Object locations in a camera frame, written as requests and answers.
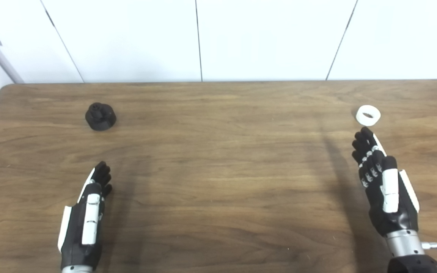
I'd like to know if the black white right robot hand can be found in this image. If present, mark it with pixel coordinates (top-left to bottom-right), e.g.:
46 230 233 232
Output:
352 127 420 237

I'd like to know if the white plastic ring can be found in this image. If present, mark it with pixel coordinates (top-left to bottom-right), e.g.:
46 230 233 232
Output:
356 105 381 127

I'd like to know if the round black plastic part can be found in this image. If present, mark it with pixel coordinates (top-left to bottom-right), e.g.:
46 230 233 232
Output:
85 102 117 131

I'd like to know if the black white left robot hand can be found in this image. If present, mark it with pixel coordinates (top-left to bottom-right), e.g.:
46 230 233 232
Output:
57 161 113 269

